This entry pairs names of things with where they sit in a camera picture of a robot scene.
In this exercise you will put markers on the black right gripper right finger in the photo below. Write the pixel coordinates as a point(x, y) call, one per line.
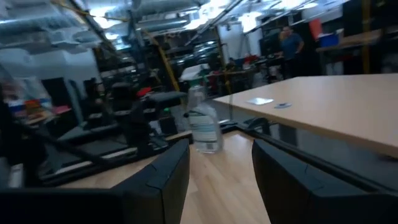
point(298, 193)

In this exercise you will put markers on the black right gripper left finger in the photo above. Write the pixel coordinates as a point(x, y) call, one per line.
point(146, 196)

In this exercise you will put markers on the black shelf rack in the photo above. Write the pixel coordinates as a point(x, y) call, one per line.
point(124, 124)

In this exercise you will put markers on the small grey flat object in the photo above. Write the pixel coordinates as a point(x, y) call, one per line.
point(282, 105)

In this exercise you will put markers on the clear spray bottle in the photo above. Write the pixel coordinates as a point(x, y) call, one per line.
point(204, 124)

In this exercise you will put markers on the light wooden background table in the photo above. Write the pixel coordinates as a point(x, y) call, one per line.
point(335, 102)

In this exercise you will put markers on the white card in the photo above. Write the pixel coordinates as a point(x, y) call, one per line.
point(260, 100)

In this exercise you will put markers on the person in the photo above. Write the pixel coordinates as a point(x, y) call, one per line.
point(290, 46)

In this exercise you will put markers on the blue storage bin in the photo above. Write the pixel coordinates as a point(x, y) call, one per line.
point(328, 40)

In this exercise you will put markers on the red container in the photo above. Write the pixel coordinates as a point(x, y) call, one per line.
point(315, 28)

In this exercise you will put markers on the yellow slanted post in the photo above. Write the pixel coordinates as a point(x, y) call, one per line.
point(166, 65)

